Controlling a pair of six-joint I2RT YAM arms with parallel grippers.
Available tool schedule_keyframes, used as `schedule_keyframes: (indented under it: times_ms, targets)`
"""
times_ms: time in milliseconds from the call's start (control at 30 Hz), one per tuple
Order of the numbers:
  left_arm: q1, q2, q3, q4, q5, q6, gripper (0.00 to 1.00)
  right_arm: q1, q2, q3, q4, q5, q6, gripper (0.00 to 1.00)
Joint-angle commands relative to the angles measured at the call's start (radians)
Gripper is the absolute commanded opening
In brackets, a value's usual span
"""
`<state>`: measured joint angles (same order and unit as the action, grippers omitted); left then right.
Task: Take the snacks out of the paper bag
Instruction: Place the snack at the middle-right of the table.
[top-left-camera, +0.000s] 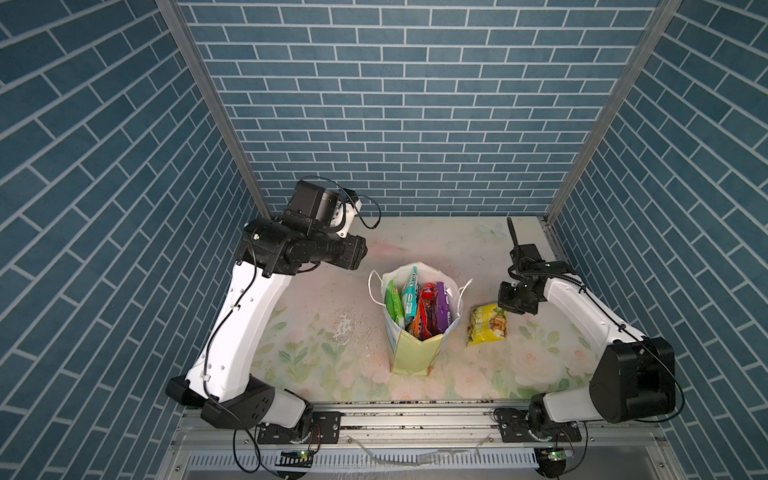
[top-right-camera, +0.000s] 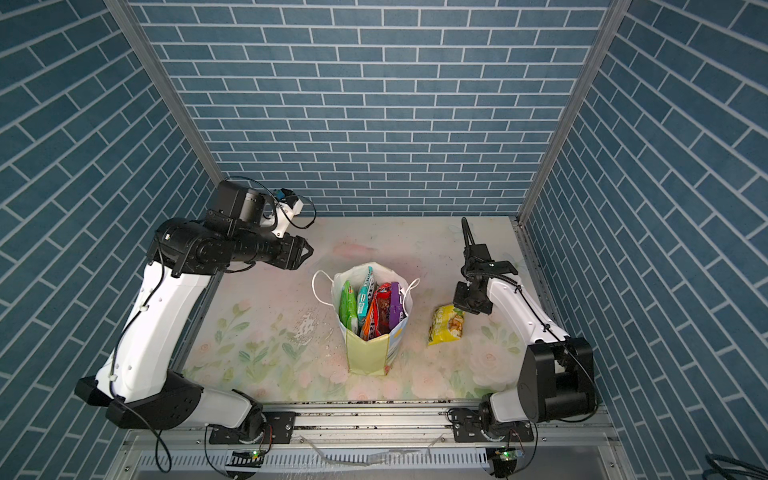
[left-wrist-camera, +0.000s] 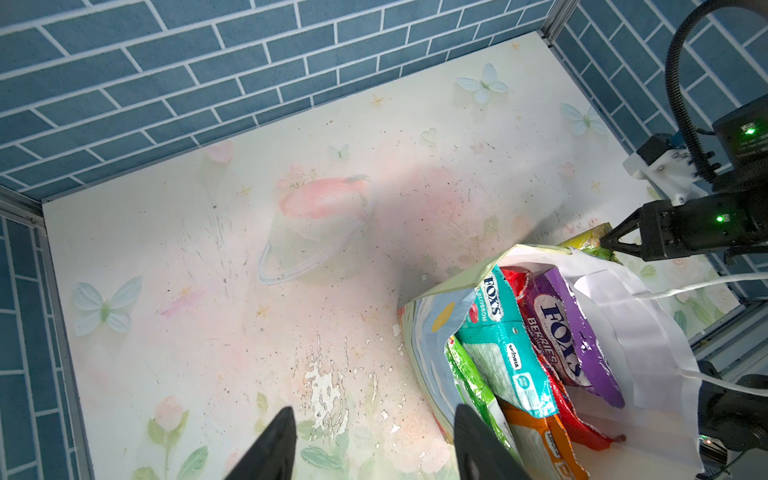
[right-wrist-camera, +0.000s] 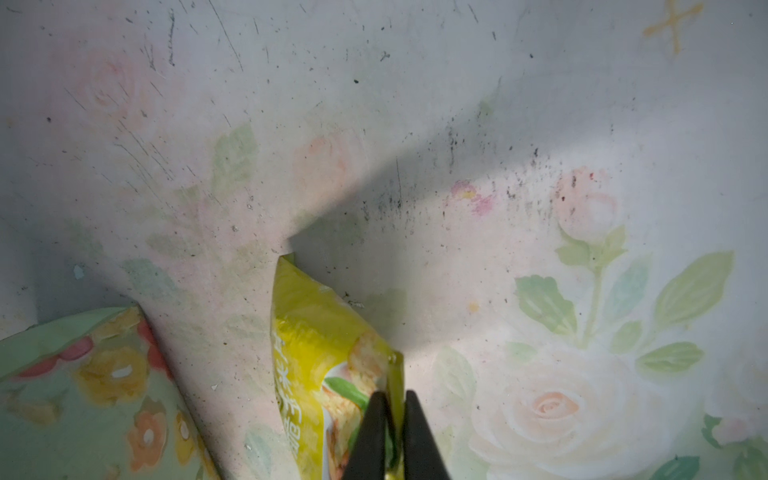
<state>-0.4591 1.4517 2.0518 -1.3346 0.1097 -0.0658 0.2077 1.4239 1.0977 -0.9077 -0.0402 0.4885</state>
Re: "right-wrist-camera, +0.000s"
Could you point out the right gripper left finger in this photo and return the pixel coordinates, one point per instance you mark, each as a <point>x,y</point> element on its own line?
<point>367,460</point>

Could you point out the yellow green snack packet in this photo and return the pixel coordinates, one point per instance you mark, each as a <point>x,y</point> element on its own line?
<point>327,363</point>

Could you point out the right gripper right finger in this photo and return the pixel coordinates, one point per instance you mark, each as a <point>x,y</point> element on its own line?
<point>422,459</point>

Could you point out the floral paper gift bag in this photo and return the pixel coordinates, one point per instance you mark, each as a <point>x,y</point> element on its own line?
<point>90,396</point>

